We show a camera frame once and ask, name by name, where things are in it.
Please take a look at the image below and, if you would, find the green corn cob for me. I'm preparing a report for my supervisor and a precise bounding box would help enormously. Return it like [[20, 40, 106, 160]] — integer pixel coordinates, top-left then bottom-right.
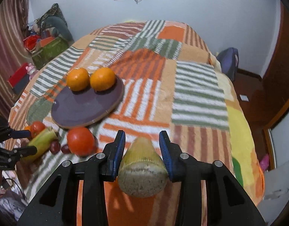
[[117, 137, 168, 198], [22, 127, 58, 164]]

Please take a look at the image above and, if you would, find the large orange with Dole sticker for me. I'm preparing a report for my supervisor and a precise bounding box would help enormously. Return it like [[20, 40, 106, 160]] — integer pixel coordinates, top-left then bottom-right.
[[66, 68, 90, 91]]

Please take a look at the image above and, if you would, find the smaller orange with sticker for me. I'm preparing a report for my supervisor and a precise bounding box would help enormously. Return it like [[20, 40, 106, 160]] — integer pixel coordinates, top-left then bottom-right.
[[90, 67, 116, 91]]

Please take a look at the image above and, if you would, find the small mandarin left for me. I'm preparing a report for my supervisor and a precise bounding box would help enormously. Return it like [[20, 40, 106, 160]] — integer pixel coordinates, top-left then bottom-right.
[[24, 125, 32, 140]]

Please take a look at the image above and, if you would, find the red tomato left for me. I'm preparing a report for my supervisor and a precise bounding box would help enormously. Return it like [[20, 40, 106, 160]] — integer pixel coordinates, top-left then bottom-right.
[[30, 121, 46, 138]]

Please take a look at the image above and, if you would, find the red tomato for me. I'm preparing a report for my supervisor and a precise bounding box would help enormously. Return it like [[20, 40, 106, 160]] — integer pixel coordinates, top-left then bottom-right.
[[30, 121, 46, 138], [67, 127, 96, 157]]

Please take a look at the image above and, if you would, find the dark purple grape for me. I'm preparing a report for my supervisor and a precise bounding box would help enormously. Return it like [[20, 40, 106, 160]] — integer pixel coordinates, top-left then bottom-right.
[[50, 140, 61, 155]]

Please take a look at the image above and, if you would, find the red tomato right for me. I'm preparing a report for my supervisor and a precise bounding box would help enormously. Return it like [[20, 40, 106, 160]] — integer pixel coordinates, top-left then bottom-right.
[[67, 127, 96, 157]]

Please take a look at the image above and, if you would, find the red box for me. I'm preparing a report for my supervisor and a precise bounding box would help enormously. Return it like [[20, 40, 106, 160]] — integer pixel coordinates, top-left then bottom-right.
[[8, 63, 30, 95]]

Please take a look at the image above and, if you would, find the purple ceramic plate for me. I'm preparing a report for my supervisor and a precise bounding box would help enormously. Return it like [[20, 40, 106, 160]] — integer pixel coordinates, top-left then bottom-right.
[[51, 76, 125, 129]]

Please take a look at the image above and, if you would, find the green patterned bag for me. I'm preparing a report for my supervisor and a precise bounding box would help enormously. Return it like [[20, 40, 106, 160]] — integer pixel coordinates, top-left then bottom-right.
[[31, 37, 69, 70]]

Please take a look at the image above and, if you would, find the brown wooden door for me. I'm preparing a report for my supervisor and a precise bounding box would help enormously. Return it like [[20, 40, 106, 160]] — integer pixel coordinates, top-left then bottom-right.
[[262, 5, 289, 126]]

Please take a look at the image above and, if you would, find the patchwork striped bedspread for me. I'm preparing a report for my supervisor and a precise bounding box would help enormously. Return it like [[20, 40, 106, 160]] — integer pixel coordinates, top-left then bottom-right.
[[9, 20, 264, 225]]

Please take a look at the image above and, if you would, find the striped curtain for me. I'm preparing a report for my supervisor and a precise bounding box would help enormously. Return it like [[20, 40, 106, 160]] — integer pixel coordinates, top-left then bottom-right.
[[0, 0, 32, 118]]

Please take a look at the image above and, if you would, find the blue backpack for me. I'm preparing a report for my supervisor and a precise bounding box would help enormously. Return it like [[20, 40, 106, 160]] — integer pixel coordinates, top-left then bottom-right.
[[216, 47, 239, 82]]

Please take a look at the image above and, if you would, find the grey plush pillow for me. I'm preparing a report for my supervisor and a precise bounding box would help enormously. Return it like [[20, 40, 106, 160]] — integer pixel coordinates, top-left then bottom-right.
[[33, 3, 74, 45]]

